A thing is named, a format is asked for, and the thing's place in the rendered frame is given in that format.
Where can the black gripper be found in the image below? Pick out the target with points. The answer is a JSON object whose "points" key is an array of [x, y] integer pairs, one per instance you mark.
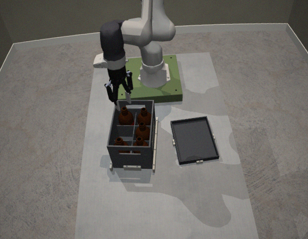
{"points": [[115, 81]]}

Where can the grey divided crate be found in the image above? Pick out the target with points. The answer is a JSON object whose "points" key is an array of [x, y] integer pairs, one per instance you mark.
{"points": [[127, 133]]}

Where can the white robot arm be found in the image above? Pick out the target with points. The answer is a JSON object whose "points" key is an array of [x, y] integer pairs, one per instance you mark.
{"points": [[143, 32]]}

